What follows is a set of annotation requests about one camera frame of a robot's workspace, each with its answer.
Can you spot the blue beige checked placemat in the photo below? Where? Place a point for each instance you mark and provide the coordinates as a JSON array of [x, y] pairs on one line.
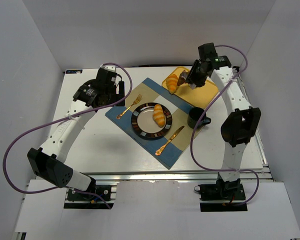
[[152, 92]]

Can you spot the chocolate croissant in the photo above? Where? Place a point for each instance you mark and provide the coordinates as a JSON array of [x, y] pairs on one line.
[[183, 78]]

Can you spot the dark green mug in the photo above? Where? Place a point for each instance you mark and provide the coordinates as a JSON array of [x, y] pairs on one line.
[[194, 115]]

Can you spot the yellow tray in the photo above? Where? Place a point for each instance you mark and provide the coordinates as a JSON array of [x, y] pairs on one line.
[[200, 96]]

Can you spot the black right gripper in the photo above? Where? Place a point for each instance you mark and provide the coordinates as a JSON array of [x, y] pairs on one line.
[[191, 75]]

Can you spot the small striped croissant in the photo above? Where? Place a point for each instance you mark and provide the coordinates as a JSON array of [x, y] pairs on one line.
[[158, 115]]

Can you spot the gold fork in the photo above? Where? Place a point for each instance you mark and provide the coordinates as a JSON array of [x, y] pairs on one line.
[[136, 101]]

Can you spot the aluminium table frame rail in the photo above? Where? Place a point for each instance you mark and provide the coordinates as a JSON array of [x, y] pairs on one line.
[[107, 152]]

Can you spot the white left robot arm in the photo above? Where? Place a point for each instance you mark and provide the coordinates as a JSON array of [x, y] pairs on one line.
[[48, 161]]

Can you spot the large striped croissant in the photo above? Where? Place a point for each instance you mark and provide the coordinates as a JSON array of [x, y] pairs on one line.
[[172, 83]]

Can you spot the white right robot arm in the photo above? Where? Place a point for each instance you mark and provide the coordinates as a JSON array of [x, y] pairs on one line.
[[242, 120]]

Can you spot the black rimmed beige plate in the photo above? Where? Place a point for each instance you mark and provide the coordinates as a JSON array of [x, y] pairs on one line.
[[144, 125]]

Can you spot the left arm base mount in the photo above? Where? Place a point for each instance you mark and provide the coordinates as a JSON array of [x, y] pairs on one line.
[[79, 201]]

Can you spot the metal bread tongs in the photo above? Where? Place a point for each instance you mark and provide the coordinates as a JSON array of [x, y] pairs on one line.
[[192, 85]]

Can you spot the gold knife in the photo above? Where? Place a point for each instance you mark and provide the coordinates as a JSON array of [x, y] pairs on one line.
[[162, 148]]

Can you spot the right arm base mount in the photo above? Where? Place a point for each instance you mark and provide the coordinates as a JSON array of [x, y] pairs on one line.
[[214, 199]]

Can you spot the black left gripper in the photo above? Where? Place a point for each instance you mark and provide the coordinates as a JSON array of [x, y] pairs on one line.
[[120, 92]]

